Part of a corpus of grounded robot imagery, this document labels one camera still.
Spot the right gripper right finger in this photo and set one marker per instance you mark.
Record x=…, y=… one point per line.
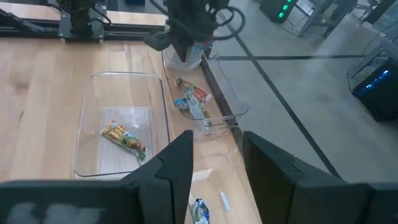
x=295, y=193

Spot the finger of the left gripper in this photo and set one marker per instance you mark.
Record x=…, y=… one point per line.
x=158, y=40
x=183, y=49

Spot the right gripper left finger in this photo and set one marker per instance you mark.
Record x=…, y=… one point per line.
x=168, y=186

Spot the bright blue granola bar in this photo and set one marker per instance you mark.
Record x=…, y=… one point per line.
x=196, y=51

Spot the chewy oatmeal raisin granola bar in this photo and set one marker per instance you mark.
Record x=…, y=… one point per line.
x=200, y=211

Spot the red multicoloured granola bar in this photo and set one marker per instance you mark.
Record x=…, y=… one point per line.
x=199, y=91

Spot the grey granola bar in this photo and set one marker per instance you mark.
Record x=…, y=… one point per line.
x=196, y=110

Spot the yellow granola bar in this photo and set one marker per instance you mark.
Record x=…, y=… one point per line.
x=124, y=140

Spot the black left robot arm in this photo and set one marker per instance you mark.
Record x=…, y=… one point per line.
x=79, y=15

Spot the clear plastic bin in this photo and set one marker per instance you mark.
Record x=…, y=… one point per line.
x=230, y=102
x=124, y=93
x=217, y=161

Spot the black computer green lights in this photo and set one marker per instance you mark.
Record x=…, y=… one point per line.
x=278, y=9

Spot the grey metal table legs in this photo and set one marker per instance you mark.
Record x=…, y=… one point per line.
x=314, y=18

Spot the black computer blue light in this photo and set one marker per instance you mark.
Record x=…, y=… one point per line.
x=377, y=90

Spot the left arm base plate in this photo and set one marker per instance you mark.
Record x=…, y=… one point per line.
x=63, y=31

